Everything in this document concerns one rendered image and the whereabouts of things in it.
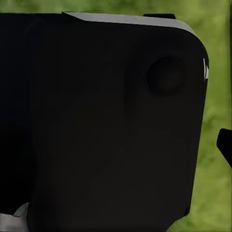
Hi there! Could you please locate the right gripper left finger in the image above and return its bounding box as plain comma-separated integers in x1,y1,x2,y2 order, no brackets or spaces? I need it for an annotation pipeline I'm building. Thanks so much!
0,129,25,186

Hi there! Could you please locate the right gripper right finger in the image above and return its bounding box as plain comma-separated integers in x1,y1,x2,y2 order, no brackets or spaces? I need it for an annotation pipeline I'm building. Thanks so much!
217,128,232,167

